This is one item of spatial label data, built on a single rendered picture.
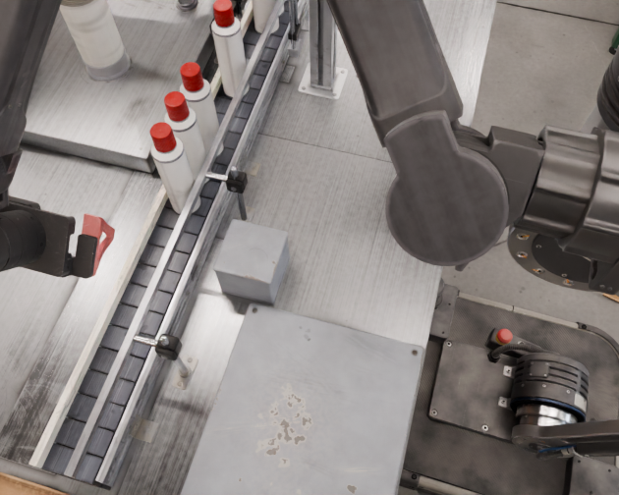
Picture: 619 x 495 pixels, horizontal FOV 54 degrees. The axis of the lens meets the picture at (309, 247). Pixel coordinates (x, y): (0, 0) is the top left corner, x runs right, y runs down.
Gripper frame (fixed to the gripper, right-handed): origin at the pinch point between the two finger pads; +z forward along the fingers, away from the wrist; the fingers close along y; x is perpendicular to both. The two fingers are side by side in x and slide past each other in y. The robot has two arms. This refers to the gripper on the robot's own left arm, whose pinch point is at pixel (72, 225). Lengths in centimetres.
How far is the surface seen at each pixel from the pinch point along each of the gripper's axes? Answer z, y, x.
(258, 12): 60, 1, -36
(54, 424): 7.7, 3.7, 31.4
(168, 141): 21.5, -0.8, -10.3
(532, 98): 188, -71, -42
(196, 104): 31.8, 0.1, -16.3
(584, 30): 215, -87, -75
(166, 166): 23.9, 0.0, -6.3
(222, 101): 52, 3, -18
